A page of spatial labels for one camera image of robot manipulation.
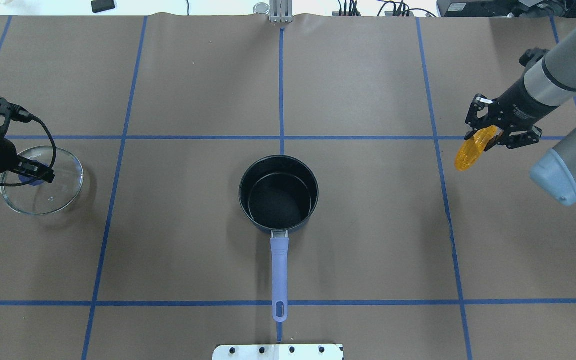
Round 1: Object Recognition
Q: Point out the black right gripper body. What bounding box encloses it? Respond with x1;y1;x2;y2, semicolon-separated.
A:
490;77;544;130

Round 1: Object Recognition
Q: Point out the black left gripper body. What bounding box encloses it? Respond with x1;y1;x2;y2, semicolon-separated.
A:
0;137;20;174

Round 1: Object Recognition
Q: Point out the glass lid blue knob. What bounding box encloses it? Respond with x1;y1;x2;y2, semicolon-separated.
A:
0;146;85;216

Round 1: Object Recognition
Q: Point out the yellow toy corn cob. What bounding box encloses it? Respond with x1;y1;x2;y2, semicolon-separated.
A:
454;125;499;172

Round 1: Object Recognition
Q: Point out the dark blue saucepan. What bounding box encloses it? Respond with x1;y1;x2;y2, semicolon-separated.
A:
238;154;319;324

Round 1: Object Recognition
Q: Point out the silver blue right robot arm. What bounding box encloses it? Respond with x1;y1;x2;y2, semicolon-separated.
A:
455;27;576;207

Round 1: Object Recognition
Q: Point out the small black device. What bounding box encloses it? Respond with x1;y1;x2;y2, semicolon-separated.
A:
90;0;116;14

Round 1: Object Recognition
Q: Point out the small metal cup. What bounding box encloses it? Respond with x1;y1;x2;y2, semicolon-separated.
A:
253;2;270;15

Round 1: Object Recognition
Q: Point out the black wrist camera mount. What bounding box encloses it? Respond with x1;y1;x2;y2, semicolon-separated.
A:
519;47;550;70

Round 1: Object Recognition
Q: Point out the aluminium frame post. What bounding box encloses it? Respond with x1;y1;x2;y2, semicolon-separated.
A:
268;0;294;23

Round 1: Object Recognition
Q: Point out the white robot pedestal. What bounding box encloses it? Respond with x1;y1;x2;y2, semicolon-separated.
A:
212;343;345;360

